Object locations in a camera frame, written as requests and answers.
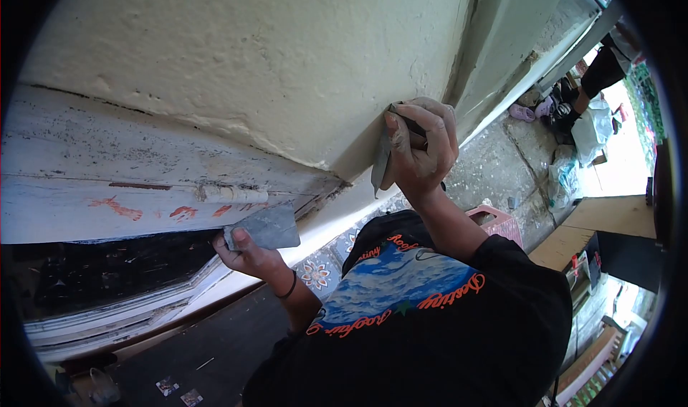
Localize person's right thumb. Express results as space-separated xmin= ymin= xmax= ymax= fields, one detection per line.
xmin=383 ymin=111 xmax=417 ymax=166

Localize person's right hand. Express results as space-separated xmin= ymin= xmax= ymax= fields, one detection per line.
xmin=379 ymin=96 xmax=461 ymax=194

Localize pink plastic stool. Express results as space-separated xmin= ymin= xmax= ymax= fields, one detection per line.
xmin=465 ymin=204 xmax=524 ymax=248

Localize clear glass jar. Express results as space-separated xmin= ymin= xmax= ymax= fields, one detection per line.
xmin=87 ymin=367 xmax=122 ymax=407

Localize white plastic bag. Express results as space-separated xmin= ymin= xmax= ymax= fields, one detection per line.
xmin=570 ymin=98 xmax=615 ymax=167

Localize wooden bench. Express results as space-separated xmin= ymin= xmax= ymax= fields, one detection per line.
xmin=554 ymin=325 xmax=630 ymax=407

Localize metal putty knife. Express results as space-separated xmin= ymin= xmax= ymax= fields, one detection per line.
xmin=370 ymin=102 xmax=429 ymax=200

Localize black wrist band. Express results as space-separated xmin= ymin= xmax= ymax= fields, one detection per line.
xmin=275 ymin=269 xmax=298 ymax=300

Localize person's left hand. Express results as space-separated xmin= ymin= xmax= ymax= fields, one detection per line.
xmin=212 ymin=227 xmax=292 ymax=294

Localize brown wooden board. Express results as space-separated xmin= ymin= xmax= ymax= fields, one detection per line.
xmin=529 ymin=194 xmax=658 ymax=272

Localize pink sandal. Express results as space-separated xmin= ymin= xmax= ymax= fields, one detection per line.
xmin=508 ymin=103 xmax=537 ymax=123

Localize person's body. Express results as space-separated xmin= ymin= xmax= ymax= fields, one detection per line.
xmin=242 ymin=209 xmax=574 ymax=407

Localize grey plaster plate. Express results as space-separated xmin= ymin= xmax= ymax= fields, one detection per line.
xmin=223 ymin=202 xmax=302 ymax=252

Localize weathered white wooden frame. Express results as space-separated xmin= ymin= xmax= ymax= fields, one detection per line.
xmin=0 ymin=82 xmax=353 ymax=362

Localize clear plastic bag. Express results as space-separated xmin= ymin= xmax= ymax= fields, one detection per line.
xmin=547 ymin=146 xmax=582 ymax=210

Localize person's right fingers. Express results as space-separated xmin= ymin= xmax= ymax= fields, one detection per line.
xmin=399 ymin=96 xmax=459 ymax=149

